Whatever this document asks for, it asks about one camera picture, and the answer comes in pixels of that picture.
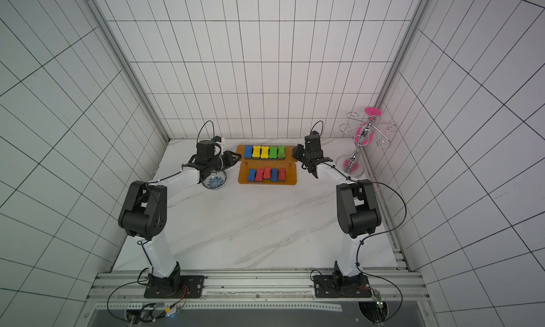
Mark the wooden two-tier shelf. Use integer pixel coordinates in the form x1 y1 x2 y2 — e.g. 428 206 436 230
236 144 297 186

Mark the blue eraser bottom right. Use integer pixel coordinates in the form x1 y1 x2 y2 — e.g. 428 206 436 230
271 169 279 182

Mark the blue eraser top shelf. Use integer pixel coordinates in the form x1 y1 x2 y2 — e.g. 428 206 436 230
244 145 253 159

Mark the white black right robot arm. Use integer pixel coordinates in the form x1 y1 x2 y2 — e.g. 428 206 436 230
292 131 382 291

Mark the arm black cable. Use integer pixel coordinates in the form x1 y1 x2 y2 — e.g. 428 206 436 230
309 120 408 324
106 120 231 324

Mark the blue eraser bottom left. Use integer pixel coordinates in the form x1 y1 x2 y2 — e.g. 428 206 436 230
247 169 257 182

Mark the red eraser bottom left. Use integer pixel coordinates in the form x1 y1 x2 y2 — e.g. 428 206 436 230
254 169 264 182

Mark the red eraser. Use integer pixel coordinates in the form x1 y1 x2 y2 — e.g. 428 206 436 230
278 168 286 182
254 169 264 182
263 167 272 180

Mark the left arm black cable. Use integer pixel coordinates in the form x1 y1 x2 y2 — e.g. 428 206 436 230
106 120 231 324

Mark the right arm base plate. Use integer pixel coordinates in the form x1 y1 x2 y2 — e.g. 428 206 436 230
311 274 373 299

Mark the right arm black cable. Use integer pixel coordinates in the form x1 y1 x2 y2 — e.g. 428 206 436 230
309 120 408 324

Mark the aluminium mounting rail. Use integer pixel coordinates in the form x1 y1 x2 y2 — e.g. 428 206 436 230
86 268 430 312

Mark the red eraser bottom right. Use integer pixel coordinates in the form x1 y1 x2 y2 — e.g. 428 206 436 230
278 168 286 182

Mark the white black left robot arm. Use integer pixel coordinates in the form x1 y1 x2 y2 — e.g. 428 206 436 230
118 143 241 297

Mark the red eraser bottom middle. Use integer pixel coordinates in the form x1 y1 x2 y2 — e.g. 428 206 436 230
263 167 272 180

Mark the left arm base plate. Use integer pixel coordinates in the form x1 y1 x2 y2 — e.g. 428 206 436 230
143 274 205 299

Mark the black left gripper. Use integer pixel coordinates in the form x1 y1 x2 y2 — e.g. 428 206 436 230
209 150 243 172

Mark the green eraser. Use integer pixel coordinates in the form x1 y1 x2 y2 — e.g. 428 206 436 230
277 146 286 160
269 146 278 160

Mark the blue patterned ceramic bowl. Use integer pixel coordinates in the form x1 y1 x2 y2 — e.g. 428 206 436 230
202 171 227 189

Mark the yellow eraser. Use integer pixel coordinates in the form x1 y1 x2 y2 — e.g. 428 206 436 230
252 145 262 160
260 146 270 160

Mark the chrome pink cup stand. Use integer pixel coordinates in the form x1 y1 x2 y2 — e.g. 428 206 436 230
336 107 398 178

